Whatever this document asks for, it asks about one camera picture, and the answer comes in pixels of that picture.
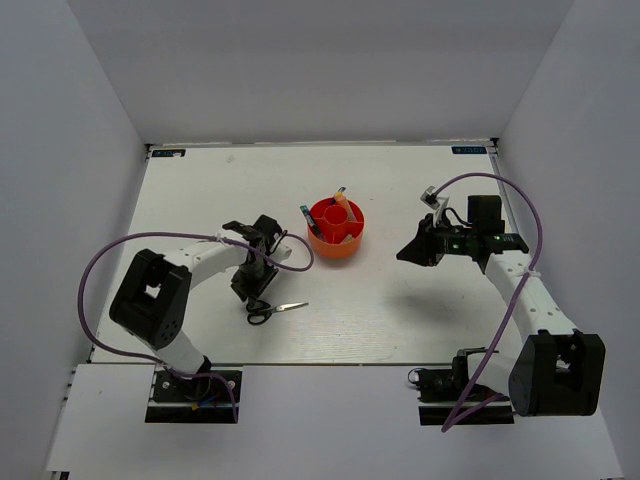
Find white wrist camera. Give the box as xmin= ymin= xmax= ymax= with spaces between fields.
xmin=270 ymin=243 xmax=292 ymax=263
xmin=420 ymin=186 xmax=449 ymax=227

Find orange-capped highlighter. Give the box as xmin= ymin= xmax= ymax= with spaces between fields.
xmin=335 ymin=195 xmax=357 ymax=221

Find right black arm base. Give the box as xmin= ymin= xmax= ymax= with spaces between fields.
xmin=407 ymin=368 xmax=514 ymax=427

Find orange round compartment container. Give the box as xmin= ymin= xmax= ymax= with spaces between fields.
xmin=307 ymin=198 xmax=365 ymax=259

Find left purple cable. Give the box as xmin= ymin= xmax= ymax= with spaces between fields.
xmin=78 ymin=229 xmax=315 ymax=424

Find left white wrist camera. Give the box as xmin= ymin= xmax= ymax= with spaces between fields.
xmin=270 ymin=243 xmax=292 ymax=263

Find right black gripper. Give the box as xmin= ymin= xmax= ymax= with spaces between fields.
xmin=397 ymin=213 xmax=477 ymax=266

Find blue corner label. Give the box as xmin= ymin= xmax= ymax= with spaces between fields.
xmin=451 ymin=145 xmax=487 ymax=155
xmin=151 ymin=149 xmax=186 ymax=158

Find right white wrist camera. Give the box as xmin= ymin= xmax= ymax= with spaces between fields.
xmin=420 ymin=186 xmax=449 ymax=227

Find black-handled scissors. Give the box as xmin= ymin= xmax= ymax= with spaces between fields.
xmin=246 ymin=299 xmax=309 ymax=326

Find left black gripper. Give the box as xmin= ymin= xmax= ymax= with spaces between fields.
xmin=230 ymin=256 xmax=279 ymax=306

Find left blue corner label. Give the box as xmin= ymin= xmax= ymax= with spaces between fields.
xmin=151 ymin=149 xmax=186 ymax=158

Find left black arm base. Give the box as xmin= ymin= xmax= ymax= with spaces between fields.
xmin=145 ymin=369 xmax=243 ymax=424

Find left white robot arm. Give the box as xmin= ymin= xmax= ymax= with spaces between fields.
xmin=109 ymin=215 xmax=291 ymax=399

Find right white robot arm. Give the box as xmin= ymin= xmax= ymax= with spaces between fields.
xmin=396 ymin=193 xmax=605 ymax=416

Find right blue corner label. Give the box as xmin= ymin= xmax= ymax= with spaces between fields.
xmin=451 ymin=145 xmax=487 ymax=155

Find green gel pen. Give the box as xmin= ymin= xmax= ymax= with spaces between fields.
xmin=300 ymin=205 xmax=325 ymax=241

